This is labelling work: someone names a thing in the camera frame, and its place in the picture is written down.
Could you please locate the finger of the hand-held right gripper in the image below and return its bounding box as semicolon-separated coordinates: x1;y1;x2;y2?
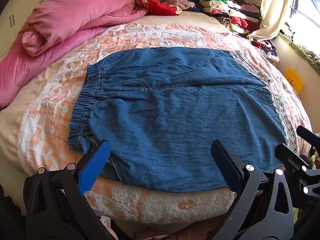
274;143;320;196
296;124;320;147

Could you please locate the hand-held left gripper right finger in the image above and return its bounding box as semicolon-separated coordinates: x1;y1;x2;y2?
211;139;296;240

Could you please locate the pink fuzzy garment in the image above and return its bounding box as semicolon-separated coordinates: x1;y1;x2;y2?
169;0;196;10

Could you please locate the green edged sill cloth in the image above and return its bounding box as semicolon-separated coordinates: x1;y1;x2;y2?
277;31;320;76

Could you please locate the red patterned cloth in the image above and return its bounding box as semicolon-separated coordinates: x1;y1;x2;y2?
128;0;183;16

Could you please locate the cream curtain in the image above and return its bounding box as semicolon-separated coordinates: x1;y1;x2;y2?
246;0;297;41

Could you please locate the cream wardrobe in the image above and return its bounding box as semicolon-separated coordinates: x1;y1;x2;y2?
0;0;55;62

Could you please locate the window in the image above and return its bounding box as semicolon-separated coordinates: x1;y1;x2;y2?
284;0;320;46

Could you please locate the pile of folded clothes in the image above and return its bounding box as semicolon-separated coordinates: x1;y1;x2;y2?
197;0;263;35

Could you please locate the dark clothes heap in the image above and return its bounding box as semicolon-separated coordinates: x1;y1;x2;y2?
251;37;280;62

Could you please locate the peach floral blanket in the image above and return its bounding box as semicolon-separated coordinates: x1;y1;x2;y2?
0;12;313;225

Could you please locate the pink duvet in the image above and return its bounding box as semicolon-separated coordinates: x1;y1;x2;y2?
0;0;151;109

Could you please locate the blue denim pants lace trim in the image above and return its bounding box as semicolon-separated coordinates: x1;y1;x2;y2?
68;47;299;193

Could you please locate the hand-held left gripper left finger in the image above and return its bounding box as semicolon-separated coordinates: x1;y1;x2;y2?
23;139;133;240

